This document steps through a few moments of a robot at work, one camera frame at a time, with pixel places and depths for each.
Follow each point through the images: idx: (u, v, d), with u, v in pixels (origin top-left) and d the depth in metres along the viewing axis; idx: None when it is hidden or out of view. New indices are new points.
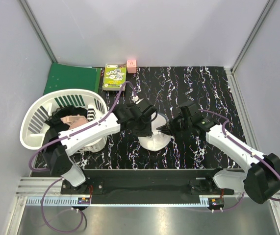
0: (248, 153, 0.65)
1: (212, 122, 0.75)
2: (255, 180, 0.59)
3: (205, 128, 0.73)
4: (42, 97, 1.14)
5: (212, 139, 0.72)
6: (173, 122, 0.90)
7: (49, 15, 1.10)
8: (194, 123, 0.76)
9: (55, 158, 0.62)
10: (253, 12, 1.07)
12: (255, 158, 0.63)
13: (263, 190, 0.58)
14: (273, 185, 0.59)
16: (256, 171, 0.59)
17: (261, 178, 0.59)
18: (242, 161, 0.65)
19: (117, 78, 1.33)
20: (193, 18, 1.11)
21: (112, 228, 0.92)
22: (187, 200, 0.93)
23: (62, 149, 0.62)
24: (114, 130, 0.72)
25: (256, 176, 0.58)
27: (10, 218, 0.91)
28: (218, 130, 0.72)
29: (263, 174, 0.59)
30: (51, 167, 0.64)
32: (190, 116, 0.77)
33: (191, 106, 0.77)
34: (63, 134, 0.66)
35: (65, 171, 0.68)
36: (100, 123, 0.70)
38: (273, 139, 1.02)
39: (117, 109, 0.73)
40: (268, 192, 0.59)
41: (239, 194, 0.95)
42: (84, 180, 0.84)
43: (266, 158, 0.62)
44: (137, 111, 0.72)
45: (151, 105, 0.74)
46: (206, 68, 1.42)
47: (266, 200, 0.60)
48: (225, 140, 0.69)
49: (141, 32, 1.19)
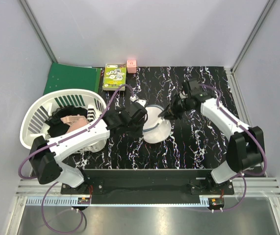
0: (235, 123, 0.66)
1: (209, 96, 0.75)
2: (235, 148, 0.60)
3: (202, 100, 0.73)
4: (42, 97, 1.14)
5: (205, 109, 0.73)
6: (173, 106, 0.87)
7: (50, 15, 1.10)
8: (192, 96, 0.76)
9: (43, 166, 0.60)
10: (254, 12, 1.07)
12: (239, 128, 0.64)
13: (240, 158, 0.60)
14: (252, 157, 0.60)
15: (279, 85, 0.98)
16: (238, 138, 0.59)
17: (240, 147, 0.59)
18: (227, 130, 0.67)
19: (117, 78, 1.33)
20: (193, 18, 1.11)
21: (112, 228, 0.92)
22: (187, 200, 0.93)
23: (50, 156, 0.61)
24: (103, 136, 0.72)
25: (236, 143, 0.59)
27: (10, 218, 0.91)
28: (213, 101, 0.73)
29: (242, 143, 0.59)
30: (38, 175, 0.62)
32: (190, 90, 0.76)
33: (192, 81, 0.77)
34: (51, 141, 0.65)
35: (54, 178, 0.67)
36: (89, 129, 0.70)
38: (273, 139, 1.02)
39: (107, 116, 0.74)
40: (246, 162, 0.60)
41: (239, 194, 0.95)
42: (82, 180, 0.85)
43: (250, 129, 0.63)
44: (126, 116, 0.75)
45: (141, 108, 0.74)
46: (206, 68, 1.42)
47: (241, 170, 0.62)
48: (216, 111, 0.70)
49: (141, 32, 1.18)
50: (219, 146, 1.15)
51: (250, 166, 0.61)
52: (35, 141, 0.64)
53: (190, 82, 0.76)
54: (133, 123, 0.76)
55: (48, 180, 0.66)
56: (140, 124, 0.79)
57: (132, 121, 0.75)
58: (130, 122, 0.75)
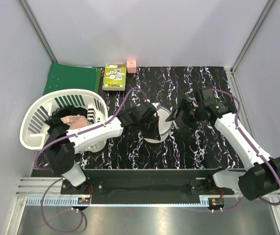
0: (255, 152, 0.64)
1: (226, 108, 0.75)
2: (253, 179, 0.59)
3: (217, 112, 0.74)
4: (42, 97, 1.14)
5: (222, 126, 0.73)
6: (185, 114, 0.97)
7: (50, 15, 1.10)
8: (207, 106, 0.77)
9: (62, 155, 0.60)
10: (253, 12, 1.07)
12: (259, 158, 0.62)
13: (256, 189, 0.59)
14: (268, 186, 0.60)
15: (279, 85, 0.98)
16: (256, 172, 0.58)
17: (260, 179, 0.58)
18: (246, 157, 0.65)
19: (117, 78, 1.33)
20: (193, 18, 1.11)
21: (112, 228, 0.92)
22: (187, 200, 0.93)
23: (69, 146, 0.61)
24: (115, 134, 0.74)
25: (256, 177, 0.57)
27: (10, 218, 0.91)
28: (230, 120, 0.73)
29: (263, 176, 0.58)
30: (54, 165, 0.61)
32: (204, 100, 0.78)
33: (205, 91, 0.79)
34: (70, 131, 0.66)
35: (64, 171, 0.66)
36: (105, 125, 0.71)
38: (273, 139, 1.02)
39: (120, 115, 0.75)
40: (262, 192, 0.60)
41: (239, 194, 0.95)
42: (84, 180, 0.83)
43: (271, 160, 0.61)
44: (137, 115, 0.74)
45: (151, 108, 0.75)
46: (206, 68, 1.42)
47: (255, 198, 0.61)
48: (235, 132, 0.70)
49: (141, 32, 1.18)
50: (219, 146, 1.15)
51: (265, 194, 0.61)
52: (53, 130, 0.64)
53: (203, 92, 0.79)
54: (144, 122, 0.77)
55: (60, 172, 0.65)
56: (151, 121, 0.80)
57: (142, 119, 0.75)
58: (140, 120, 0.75)
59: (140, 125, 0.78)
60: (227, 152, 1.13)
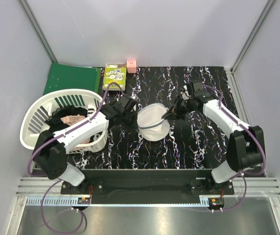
0: (235, 123, 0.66)
1: (212, 97, 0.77)
2: (233, 145, 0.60)
3: (205, 101, 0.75)
4: (42, 97, 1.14)
5: (207, 109, 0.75)
6: (177, 107, 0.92)
7: (50, 15, 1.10)
8: (195, 96, 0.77)
9: (53, 157, 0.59)
10: (253, 12, 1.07)
12: (239, 127, 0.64)
13: (239, 157, 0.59)
14: (253, 157, 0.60)
15: (279, 84, 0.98)
16: (236, 136, 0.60)
17: (240, 145, 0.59)
18: (227, 129, 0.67)
19: (117, 78, 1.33)
20: (193, 18, 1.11)
21: (112, 228, 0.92)
22: (187, 200, 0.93)
23: (60, 147, 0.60)
24: (102, 128, 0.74)
25: (235, 141, 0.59)
27: (10, 218, 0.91)
28: (215, 102, 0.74)
29: (242, 141, 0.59)
30: (46, 169, 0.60)
32: (193, 91, 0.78)
33: (196, 83, 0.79)
34: (58, 132, 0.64)
35: (59, 173, 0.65)
36: (91, 121, 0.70)
38: (273, 139, 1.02)
39: (102, 109, 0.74)
40: (246, 161, 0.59)
41: (239, 194, 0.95)
42: (83, 178, 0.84)
43: (250, 128, 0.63)
44: (119, 106, 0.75)
45: (131, 99, 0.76)
46: (206, 68, 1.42)
47: (241, 168, 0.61)
48: (217, 110, 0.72)
49: (141, 32, 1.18)
50: (219, 146, 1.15)
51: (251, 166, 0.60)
52: (40, 136, 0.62)
53: (193, 84, 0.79)
54: (126, 113, 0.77)
55: (54, 176, 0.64)
56: (131, 114, 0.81)
57: (125, 111, 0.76)
58: (123, 112, 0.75)
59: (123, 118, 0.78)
60: None
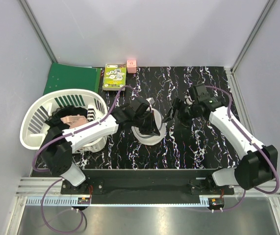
0: (248, 141, 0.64)
1: (219, 103, 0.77)
2: (247, 167, 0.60)
3: (211, 106, 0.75)
4: (42, 97, 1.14)
5: (216, 120, 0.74)
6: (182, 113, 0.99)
7: (50, 15, 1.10)
8: (201, 101, 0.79)
9: (60, 155, 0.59)
10: (253, 11, 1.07)
12: (253, 146, 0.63)
13: (251, 178, 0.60)
14: (264, 176, 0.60)
15: None
16: (250, 159, 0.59)
17: (253, 167, 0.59)
18: (239, 146, 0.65)
19: (117, 78, 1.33)
20: (193, 18, 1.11)
21: (112, 228, 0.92)
22: (187, 200, 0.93)
23: (66, 145, 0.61)
24: (111, 130, 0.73)
25: (249, 164, 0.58)
27: (10, 218, 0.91)
28: (223, 112, 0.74)
29: (256, 164, 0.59)
30: (51, 165, 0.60)
32: (197, 95, 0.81)
33: (199, 87, 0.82)
34: (66, 131, 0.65)
35: (63, 171, 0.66)
36: (101, 123, 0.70)
38: (273, 139, 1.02)
39: (114, 112, 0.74)
40: (257, 180, 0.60)
41: (239, 194, 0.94)
42: (84, 178, 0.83)
43: (264, 148, 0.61)
44: (130, 111, 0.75)
45: (143, 103, 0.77)
46: (206, 68, 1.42)
47: (252, 186, 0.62)
48: (228, 124, 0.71)
49: (141, 32, 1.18)
50: (220, 146, 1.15)
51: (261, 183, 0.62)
52: (49, 132, 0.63)
53: (197, 88, 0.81)
54: (138, 117, 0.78)
55: (58, 173, 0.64)
56: (143, 118, 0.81)
57: (136, 115, 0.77)
58: (134, 116, 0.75)
59: (135, 121, 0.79)
60: (227, 152, 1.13)
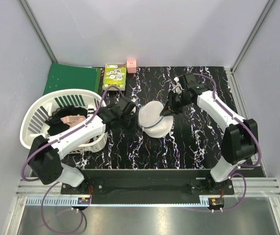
0: (230, 116, 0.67)
1: (206, 88, 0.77)
2: (229, 139, 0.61)
3: (198, 91, 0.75)
4: (42, 97, 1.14)
5: (201, 102, 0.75)
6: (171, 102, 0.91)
7: (50, 15, 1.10)
8: (190, 88, 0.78)
9: (47, 163, 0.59)
10: (253, 12, 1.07)
12: (234, 120, 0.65)
13: (235, 151, 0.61)
14: (247, 149, 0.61)
15: (279, 84, 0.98)
16: (232, 130, 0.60)
17: (236, 138, 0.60)
18: (222, 122, 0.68)
19: (117, 78, 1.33)
20: (193, 18, 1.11)
21: (112, 228, 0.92)
22: (187, 200, 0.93)
23: (53, 153, 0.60)
24: (100, 130, 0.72)
25: (231, 134, 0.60)
27: (10, 218, 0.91)
28: (209, 93, 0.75)
29: (238, 134, 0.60)
30: (41, 175, 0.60)
32: (187, 82, 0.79)
33: (188, 75, 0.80)
34: (52, 138, 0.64)
35: (54, 177, 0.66)
36: (87, 125, 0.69)
38: (273, 139, 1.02)
39: (100, 112, 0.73)
40: (241, 153, 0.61)
41: (239, 194, 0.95)
42: (83, 178, 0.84)
43: (245, 121, 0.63)
44: (116, 110, 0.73)
45: (130, 102, 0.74)
46: (206, 68, 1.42)
47: (236, 161, 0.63)
48: (213, 104, 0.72)
49: (141, 32, 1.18)
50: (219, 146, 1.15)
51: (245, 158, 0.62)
52: (35, 141, 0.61)
53: (187, 76, 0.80)
54: (125, 116, 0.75)
55: (49, 180, 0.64)
56: (131, 116, 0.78)
57: (123, 114, 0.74)
58: (121, 116, 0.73)
59: (121, 121, 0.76)
60: None
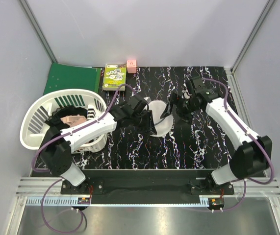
0: (243, 131, 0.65)
1: (216, 95, 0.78)
2: (241, 157, 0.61)
3: (208, 98, 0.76)
4: (42, 97, 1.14)
5: (212, 111, 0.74)
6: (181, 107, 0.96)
7: (50, 15, 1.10)
8: (198, 93, 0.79)
9: (58, 154, 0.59)
10: (253, 11, 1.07)
12: (248, 137, 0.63)
13: (246, 168, 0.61)
14: (258, 166, 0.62)
15: (279, 84, 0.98)
16: (245, 149, 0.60)
17: (249, 157, 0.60)
18: (235, 137, 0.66)
19: (117, 78, 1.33)
20: (193, 18, 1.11)
21: (112, 228, 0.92)
22: (187, 200, 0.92)
23: (65, 145, 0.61)
24: (110, 129, 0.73)
25: (244, 153, 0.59)
27: (10, 218, 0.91)
28: (219, 104, 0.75)
29: (251, 153, 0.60)
30: (51, 165, 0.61)
32: (194, 88, 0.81)
33: (195, 80, 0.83)
34: (64, 131, 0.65)
35: (63, 171, 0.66)
36: (99, 121, 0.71)
38: (273, 139, 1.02)
39: (112, 110, 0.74)
40: (251, 171, 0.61)
41: (239, 194, 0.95)
42: (84, 178, 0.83)
43: (259, 138, 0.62)
44: (128, 108, 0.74)
45: (141, 100, 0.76)
46: (206, 68, 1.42)
47: (246, 176, 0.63)
48: (224, 114, 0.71)
49: (141, 32, 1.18)
50: (219, 146, 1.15)
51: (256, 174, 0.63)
52: (47, 132, 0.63)
53: (193, 81, 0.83)
54: (136, 114, 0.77)
55: (58, 173, 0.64)
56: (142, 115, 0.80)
57: (134, 112, 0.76)
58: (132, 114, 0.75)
59: (132, 119, 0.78)
60: (227, 152, 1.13)
